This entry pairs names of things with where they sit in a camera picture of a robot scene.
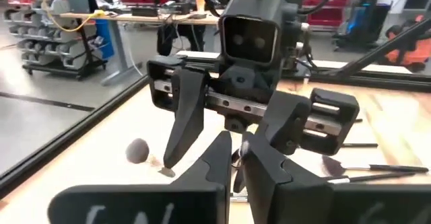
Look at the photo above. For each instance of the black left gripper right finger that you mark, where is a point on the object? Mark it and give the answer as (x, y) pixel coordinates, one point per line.
(303, 204)

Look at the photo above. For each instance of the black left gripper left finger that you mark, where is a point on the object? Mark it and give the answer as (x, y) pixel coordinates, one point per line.
(151, 204)

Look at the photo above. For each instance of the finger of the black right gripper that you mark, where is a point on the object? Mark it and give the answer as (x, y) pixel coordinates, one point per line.
(188, 116)
(286, 123)

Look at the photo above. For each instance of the fan-head black makeup brush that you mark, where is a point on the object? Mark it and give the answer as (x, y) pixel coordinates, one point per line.
(331, 166)

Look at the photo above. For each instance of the round-head black makeup brush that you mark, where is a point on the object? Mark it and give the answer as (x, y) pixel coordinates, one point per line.
(137, 150)

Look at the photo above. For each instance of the black makeup brush silver ferrule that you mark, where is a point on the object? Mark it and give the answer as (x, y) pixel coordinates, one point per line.
(357, 120)
(239, 170)

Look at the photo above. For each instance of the thin black makeup brush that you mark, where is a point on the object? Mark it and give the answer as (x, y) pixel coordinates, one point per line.
(360, 145)

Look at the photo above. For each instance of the shelf with red bins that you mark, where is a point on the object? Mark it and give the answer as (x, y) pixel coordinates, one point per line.
(323, 15)

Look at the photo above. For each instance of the wooden top desk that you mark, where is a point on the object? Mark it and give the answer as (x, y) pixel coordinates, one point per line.
(134, 18)

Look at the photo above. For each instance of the blue bin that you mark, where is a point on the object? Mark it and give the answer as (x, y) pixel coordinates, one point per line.
(106, 39)

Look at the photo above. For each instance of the orange black office chair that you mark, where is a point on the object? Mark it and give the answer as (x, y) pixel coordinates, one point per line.
(410, 52)

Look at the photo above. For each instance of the cart with grey bins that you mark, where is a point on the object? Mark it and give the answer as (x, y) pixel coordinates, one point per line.
(50, 49)

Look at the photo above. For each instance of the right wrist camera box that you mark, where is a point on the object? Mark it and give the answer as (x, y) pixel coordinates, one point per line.
(249, 39)

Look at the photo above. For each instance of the black diagonal frame strut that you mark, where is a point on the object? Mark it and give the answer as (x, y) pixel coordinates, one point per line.
(377, 52)

